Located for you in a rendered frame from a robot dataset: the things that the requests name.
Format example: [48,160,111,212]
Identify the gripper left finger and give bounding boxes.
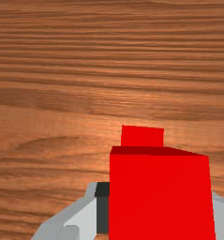
[31,181,111,240]

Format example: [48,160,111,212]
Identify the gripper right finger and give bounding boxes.
[211,190,224,240]

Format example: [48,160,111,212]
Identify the red cube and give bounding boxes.
[120,124,165,148]
[108,145,217,240]

